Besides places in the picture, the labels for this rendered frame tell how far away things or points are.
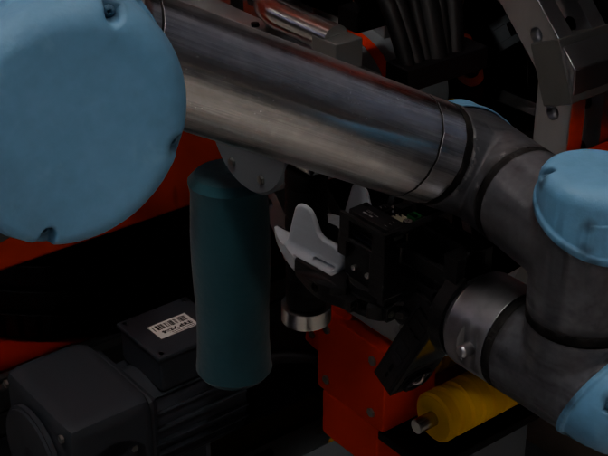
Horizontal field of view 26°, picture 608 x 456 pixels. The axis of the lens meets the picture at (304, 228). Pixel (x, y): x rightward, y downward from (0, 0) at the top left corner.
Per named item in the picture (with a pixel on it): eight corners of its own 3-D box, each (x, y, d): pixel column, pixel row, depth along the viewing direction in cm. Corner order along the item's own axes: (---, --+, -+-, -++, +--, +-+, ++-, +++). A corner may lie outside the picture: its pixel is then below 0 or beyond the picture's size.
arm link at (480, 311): (548, 365, 98) (470, 405, 93) (504, 337, 101) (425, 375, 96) (558, 278, 94) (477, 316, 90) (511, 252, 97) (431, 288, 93)
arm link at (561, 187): (483, 137, 87) (472, 280, 92) (585, 209, 78) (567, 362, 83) (581, 116, 90) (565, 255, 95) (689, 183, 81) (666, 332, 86)
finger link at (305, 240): (277, 178, 109) (362, 214, 103) (278, 241, 112) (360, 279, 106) (251, 191, 107) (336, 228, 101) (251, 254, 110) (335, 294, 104)
